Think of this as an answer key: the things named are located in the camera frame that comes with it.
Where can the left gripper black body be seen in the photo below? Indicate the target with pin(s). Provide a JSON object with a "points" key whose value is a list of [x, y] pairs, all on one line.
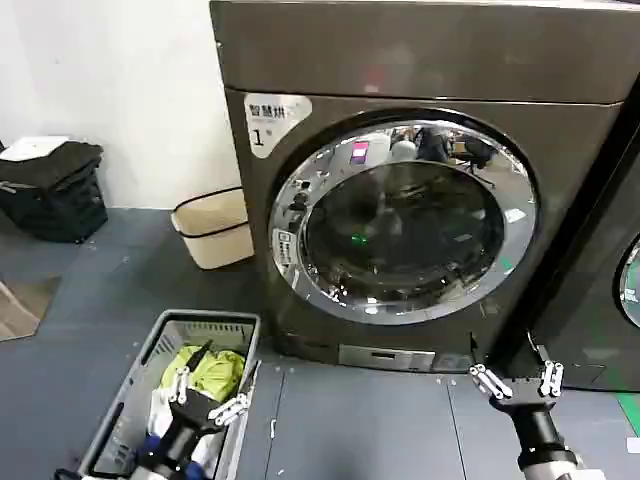
{"points": [[192, 417]]}

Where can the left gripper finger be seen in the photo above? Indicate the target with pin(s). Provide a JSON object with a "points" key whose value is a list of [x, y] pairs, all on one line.
{"points": [[179, 385], [231, 406]]}

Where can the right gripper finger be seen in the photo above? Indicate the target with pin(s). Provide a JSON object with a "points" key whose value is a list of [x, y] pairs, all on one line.
{"points": [[549, 377], [487, 380]]}

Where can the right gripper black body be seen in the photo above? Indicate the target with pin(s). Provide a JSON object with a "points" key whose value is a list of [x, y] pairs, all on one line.
{"points": [[530, 415]]}

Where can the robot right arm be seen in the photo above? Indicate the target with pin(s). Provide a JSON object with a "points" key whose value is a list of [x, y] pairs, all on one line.
{"points": [[550, 470]]}

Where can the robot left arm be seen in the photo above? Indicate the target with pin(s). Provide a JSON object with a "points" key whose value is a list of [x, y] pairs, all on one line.
{"points": [[160, 472]]}

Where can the white garment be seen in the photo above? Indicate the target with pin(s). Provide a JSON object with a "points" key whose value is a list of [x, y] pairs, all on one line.
{"points": [[159, 412]]}

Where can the yellow-green garment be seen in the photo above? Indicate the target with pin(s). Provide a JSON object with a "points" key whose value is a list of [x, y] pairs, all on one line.
{"points": [[220, 370]]}

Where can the blue cloth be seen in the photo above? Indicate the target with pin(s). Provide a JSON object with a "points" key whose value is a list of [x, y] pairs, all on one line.
{"points": [[151, 444]]}

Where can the grey plastic laundry basket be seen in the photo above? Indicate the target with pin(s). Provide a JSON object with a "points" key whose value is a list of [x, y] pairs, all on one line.
{"points": [[150, 345]]}

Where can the silver dryer bottom panel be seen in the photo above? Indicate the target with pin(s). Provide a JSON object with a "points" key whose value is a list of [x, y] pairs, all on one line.
{"points": [[385, 357]]}

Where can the grey dryer with dark side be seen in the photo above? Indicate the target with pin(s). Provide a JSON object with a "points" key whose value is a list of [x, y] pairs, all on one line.
{"points": [[590, 280]]}

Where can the chrome-rimmed glass dryer door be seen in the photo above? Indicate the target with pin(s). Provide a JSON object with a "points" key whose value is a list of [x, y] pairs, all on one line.
{"points": [[632, 280]]}

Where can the beige bin with black rim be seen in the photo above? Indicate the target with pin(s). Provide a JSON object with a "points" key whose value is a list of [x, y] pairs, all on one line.
{"points": [[220, 235]]}

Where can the brown cardboard sheet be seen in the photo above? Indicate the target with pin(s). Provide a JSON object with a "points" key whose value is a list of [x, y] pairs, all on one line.
{"points": [[22, 305]]}

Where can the round glass dryer door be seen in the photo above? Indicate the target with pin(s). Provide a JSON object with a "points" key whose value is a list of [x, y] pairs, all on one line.
{"points": [[400, 225]]}

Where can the black plastic crate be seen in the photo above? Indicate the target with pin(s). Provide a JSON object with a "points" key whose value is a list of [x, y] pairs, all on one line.
{"points": [[55, 210]]}

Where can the dark folded clothes pile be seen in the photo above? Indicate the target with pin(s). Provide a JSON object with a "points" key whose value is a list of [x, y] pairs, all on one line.
{"points": [[60, 162]]}

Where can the silver label with numeral one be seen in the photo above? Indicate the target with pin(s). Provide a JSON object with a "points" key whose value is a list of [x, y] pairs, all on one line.
{"points": [[272, 120]]}

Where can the white flat board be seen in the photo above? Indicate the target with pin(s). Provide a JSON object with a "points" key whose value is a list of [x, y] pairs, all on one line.
{"points": [[27, 147]]}

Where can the grey front-load dryer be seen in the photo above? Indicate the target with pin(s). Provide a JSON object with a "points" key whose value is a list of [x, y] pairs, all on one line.
{"points": [[410, 65]]}

